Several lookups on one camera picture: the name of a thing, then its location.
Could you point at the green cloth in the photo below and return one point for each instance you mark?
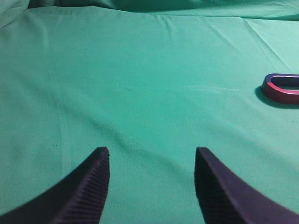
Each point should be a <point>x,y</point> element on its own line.
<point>151,80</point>

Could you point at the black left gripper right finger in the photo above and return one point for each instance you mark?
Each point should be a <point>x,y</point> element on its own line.
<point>224,198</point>

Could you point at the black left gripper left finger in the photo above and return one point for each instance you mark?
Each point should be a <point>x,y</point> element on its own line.
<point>79,198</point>

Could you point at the left red-blue horseshoe magnet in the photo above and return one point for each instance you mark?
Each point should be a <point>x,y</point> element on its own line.
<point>271,88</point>

